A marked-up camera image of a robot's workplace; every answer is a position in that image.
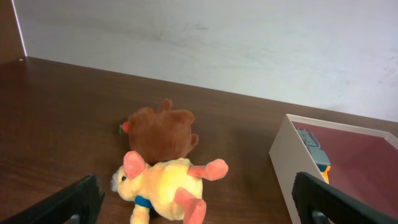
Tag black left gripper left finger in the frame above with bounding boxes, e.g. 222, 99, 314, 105
2, 174, 105, 224

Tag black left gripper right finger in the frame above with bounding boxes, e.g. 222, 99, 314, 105
292, 172, 397, 224

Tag grey yellow toy car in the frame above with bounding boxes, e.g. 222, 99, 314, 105
297, 129, 331, 184

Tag yellow plush duck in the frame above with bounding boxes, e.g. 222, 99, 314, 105
111, 151, 229, 224

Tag brown plush toy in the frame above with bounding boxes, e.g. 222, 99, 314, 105
119, 98, 199, 166

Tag white cardboard box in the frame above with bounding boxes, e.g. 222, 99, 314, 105
269, 114, 397, 223

